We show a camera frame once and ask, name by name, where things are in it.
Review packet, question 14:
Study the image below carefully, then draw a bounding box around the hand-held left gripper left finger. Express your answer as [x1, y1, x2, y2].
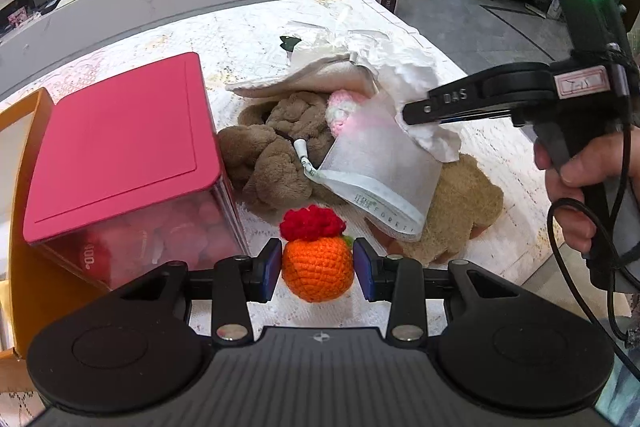
[117, 238, 283, 342]

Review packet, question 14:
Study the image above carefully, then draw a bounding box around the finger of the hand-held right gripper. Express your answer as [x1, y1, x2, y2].
[401, 79, 516, 126]

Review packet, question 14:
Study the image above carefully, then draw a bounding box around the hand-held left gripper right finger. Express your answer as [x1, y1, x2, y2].
[352, 237, 526, 342]

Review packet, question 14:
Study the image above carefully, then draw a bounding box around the crocheted orange fruit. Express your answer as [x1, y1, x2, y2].
[279, 203, 357, 304]

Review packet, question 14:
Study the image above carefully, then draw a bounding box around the cellophane white bundle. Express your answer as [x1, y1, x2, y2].
[279, 0, 463, 162]

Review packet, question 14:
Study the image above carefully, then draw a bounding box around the dark brown plush toy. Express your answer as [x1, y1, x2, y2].
[216, 91, 346, 214]

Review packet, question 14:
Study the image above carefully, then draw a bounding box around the orange wooden box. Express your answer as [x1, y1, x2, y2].
[0, 87, 118, 358]

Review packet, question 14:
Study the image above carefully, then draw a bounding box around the person's right hand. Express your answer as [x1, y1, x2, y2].
[532, 131, 640, 255]

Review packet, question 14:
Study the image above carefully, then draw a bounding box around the white mesh pouch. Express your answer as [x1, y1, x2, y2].
[305, 99, 443, 243]

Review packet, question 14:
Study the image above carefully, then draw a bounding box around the pink white crocheted toy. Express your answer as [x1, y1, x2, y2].
[325, 89, 373, 138]

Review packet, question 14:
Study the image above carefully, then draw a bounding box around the light brown plush toy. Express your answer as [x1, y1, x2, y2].
[370, 152, 505, 268]

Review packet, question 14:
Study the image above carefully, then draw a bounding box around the red lidded clear box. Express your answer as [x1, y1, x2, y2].
[22, 52, 251, 293]

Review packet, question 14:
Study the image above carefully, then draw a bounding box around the white patterned tablecloth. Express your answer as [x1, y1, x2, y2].
[0, 0, 591, 427]

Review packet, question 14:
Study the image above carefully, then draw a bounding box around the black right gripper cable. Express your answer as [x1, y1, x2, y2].
[547, 47, 640, 348]

